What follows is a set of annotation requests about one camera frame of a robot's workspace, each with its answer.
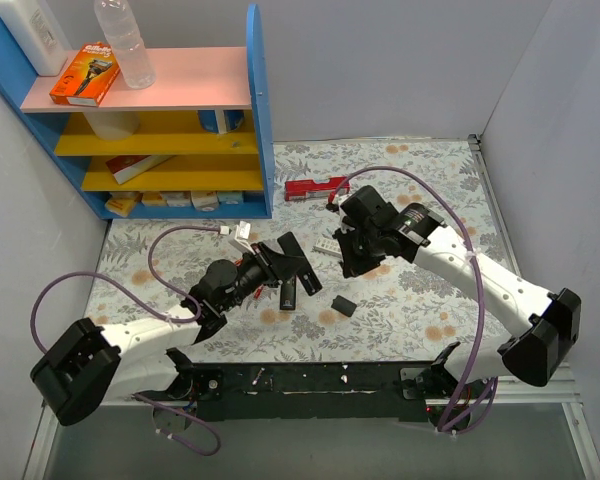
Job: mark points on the black slim remote control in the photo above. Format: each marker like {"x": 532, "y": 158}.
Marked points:
{"x": 288, "y": 295}

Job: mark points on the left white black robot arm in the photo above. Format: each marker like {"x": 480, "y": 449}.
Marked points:
{"x": 91, "y": 363}

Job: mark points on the orange razor box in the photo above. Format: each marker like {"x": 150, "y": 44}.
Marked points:
{"x": 88, "y": 78}

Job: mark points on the orange yellow small box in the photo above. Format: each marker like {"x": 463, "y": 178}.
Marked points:
{"x": 122, "y": 205}

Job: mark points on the white cylinder container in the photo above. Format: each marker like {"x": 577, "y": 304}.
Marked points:
{"x": 112, "y": 126}

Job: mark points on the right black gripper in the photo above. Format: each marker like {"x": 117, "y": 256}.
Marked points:
{"x": 353, "y": 240}

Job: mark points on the yellow white small box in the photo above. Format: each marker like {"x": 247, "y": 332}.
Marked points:
{"x": 153, "y": 199}

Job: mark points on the floral patterned table mat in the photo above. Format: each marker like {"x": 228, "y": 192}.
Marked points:
{"x": 403, "y": 312}

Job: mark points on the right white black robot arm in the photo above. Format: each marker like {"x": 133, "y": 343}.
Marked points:
{"x": 541, "y": 326}

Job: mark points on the red rectangular box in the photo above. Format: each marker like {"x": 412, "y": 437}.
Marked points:
{"x": 296, "y": 190}

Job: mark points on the white air conditioner remote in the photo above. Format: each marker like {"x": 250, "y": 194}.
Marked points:
{"x": 328, "y": 247}

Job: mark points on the clear plastic water bottle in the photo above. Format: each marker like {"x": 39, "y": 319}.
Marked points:
{"x": 122, "y": 33}

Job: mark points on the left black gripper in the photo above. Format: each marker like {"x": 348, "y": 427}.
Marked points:
{"x": 275, "y": 261}

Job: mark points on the blue white small box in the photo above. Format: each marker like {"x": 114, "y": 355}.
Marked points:
{"x": 230, "y": 197}

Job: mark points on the black remote with back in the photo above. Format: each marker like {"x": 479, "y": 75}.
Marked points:
{"x": 304, "y": 271}

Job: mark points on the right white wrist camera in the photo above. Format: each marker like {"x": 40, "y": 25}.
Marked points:
{"x": 335, "y": 205}

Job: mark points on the blue multicolour shelf unit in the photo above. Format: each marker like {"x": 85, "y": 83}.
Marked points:
{"x": 188, "y": 80}

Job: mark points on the white red small box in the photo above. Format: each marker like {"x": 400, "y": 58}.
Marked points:
{"x": 204, "y": 200}

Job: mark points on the black battery cover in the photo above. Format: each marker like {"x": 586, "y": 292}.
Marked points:
{"x": 344, "y": 306}

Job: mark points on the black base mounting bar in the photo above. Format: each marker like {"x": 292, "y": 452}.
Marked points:
{"x": 293, "y": 391}

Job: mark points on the white plastic bottle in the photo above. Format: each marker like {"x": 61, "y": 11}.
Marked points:
{"x": 34, "y": 31}

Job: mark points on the red white flat box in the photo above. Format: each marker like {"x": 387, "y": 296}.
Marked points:
{"x": 124, "y": 168}

